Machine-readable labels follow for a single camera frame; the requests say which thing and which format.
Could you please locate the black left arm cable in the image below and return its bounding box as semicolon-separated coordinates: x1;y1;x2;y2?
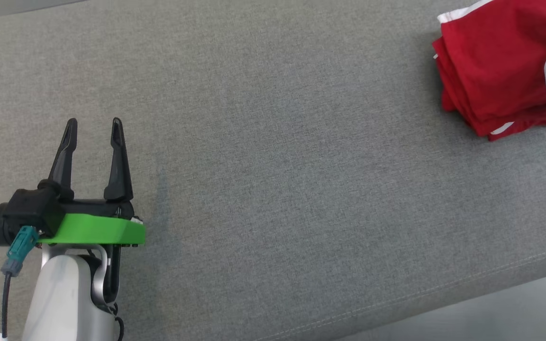
106;245;126;341

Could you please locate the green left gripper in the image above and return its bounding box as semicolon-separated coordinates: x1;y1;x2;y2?
37;117;147;248

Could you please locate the red and white garment pile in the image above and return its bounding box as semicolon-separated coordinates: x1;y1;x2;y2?
437;0;546;125

